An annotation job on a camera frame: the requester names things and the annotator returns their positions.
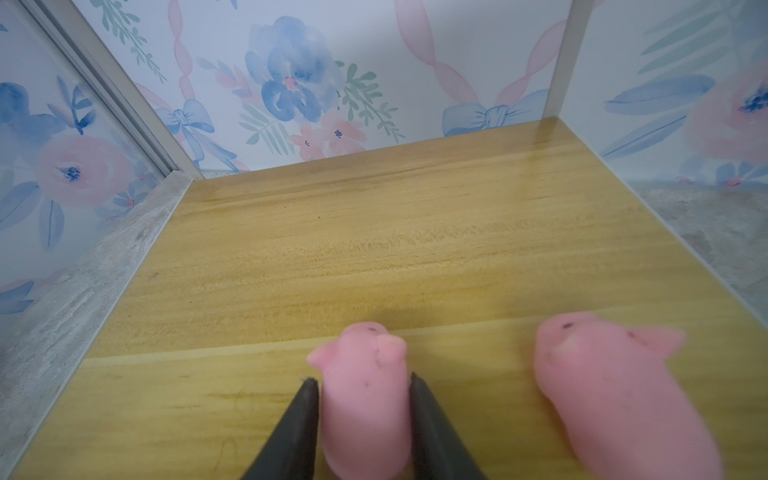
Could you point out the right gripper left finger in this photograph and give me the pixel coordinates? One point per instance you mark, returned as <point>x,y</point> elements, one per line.
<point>289,452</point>

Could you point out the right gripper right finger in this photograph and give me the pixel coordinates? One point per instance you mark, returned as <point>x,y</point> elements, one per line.
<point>437,450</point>

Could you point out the wooden two-tier white-frame shelf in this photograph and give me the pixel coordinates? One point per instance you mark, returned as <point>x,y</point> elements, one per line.
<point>458,171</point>

